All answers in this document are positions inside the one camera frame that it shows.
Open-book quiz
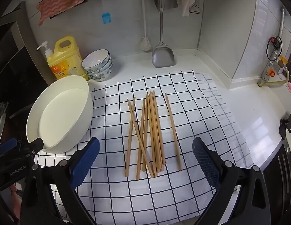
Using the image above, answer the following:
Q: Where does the metal spatula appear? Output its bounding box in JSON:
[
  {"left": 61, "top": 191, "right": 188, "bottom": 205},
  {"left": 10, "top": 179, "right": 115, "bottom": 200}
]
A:
[{"left": 151, "top": 0, "right": 176, "bottom": 68}]

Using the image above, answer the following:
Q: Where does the pink striped dishcloth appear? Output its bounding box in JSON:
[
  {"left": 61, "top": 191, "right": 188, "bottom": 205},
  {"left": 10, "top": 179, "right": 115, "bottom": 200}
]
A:
[{"left": 36, "top": 0, "right": 85, "bottom": 27}]

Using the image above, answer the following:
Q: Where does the white bottle brush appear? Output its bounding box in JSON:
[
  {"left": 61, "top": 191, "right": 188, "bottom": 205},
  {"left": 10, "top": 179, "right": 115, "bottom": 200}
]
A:
[{"left": 139, "top": 0, "right": 153, "bottom": 52}]

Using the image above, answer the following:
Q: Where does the pile of wooden chopsticks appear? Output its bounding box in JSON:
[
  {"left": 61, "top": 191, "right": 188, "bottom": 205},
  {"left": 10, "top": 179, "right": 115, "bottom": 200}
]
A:
[{"left": 125, "top": 89, "right": 182, "bottom": 180}]

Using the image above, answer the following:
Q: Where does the white black-checked cloth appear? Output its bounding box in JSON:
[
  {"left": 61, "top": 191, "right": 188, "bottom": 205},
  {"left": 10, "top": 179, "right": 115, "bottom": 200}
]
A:
[{"left": 33, "top": 69, "right": 254, "bottom": 224}]

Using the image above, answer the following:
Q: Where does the blue silicone brush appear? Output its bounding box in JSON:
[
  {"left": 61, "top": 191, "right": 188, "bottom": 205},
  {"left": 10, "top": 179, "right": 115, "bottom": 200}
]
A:
[{"left": 99, "top": 0, "right": 112, "bottom": 24}]

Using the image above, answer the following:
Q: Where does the floral ceramic bowl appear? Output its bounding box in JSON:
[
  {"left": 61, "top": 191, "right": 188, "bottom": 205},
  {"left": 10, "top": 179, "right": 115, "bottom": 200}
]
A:
[
  {"left": 82, "top": 49, "right": 111, "bottom": 70},
  {"left": 87, "top": 64, "right": 113, "bottom": 82},
  {"left": 84, "top": 57, "right": 112, "bottom": 74}
]

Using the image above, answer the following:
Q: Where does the grey gas pipe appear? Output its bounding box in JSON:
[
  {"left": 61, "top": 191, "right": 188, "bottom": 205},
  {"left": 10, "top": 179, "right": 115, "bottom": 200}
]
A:
[{"left": 278, "top": 7, "right": 287, "bottom": 38}]

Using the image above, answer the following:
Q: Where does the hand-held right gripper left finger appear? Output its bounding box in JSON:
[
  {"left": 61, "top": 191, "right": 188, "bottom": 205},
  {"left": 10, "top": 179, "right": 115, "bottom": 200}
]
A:
[{"left": 21, "top": 137, "right": 101, "bottom": 225}]

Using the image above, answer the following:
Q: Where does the yellow dish soap bottle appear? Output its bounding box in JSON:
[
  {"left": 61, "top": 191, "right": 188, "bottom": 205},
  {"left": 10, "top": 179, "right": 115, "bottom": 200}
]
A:
[{"left": 36, "top": 36, "right": 89, "bottom": 81}]

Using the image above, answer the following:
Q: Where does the large white bowl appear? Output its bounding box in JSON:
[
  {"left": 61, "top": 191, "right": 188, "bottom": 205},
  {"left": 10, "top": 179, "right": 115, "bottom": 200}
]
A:
[{"left": 26, "top": 75, "right": 94, "bottom": 153}]

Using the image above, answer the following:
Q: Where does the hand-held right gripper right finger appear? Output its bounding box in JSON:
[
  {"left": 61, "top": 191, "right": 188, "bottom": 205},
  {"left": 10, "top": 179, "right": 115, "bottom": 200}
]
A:
[{"left": 192, "top": 137, "right": 271, "bottom": 225}]

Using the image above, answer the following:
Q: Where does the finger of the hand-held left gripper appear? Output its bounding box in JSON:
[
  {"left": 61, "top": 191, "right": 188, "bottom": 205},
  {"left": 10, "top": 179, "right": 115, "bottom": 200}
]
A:
[
  {"left": 18, "top": 137, "right": 44, "bottom": 156},
  {"left": 0, "top": 138, "right": 18, "bottom": 155}
]

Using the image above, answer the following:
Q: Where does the black metal bracket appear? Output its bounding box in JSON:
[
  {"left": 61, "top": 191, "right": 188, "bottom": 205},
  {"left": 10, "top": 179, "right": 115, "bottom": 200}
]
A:
[{"left": 279, "top": 109, "right": 291, "bottom": 134}]

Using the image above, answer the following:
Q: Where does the gas valve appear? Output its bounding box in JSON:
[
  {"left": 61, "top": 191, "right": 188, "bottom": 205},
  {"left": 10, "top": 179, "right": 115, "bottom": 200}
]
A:
[{"left": 260, "top": 36, "right": 289, "bottom": 80}]

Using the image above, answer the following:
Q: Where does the yellow gas hose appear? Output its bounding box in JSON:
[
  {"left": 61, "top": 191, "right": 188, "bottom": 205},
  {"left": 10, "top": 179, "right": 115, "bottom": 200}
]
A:
[{"left": 258, "top": 69, "right": 290, "bottom": 88}]

